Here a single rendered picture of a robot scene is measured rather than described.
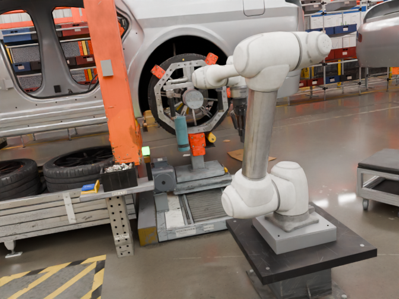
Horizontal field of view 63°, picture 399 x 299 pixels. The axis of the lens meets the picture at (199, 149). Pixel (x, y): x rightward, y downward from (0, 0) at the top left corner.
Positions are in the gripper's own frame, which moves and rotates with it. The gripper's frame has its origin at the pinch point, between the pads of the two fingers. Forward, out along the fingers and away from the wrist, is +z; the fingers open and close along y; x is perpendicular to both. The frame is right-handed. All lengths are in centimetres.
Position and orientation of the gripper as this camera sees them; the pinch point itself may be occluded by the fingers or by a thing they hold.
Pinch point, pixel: (242, 135)
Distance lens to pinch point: 175.7
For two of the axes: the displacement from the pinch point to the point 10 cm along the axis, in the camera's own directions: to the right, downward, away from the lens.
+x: -3.9, -1.7, 9.0
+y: 9.1, -1.9, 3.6
